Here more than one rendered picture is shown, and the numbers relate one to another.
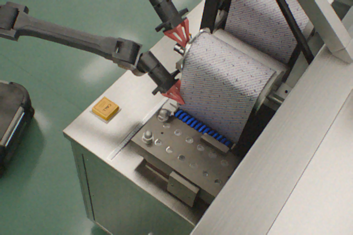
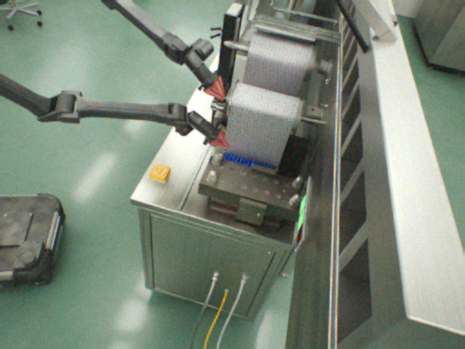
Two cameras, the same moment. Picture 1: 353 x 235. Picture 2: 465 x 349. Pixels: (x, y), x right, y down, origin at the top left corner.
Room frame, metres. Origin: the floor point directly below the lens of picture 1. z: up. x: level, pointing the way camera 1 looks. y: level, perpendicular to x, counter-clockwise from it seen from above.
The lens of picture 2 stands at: (-0.14, 0.32, 1.97)
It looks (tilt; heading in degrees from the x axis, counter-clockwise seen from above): 46 degrees down; 340
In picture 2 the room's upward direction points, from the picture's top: 11 degrees clockwise
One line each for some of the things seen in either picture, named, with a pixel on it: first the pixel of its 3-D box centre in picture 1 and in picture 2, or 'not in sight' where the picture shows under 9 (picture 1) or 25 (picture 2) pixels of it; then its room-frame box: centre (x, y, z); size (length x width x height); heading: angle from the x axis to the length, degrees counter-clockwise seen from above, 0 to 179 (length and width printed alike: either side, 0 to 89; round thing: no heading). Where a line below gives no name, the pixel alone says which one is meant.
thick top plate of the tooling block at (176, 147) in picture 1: (196, 161); (252, 187); (0.64, -0.08, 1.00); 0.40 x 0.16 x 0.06; 64
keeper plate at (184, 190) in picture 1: (182, 190); (251, 212); (0.55, -0.05, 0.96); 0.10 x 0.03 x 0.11; 64
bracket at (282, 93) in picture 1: (287, 94); (313, 112); (0.75, -0.28, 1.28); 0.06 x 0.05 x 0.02; 64
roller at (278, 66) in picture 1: (245, 64); not in sight; (0.93, -0.17, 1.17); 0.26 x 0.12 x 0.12; 64
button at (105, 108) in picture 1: (105, 108); (159, 172); (0.83, 0.27, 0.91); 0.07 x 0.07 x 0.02; 64
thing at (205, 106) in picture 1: (210, 111); (253, 145); (0.77, -0.09, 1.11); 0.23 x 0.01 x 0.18; 64
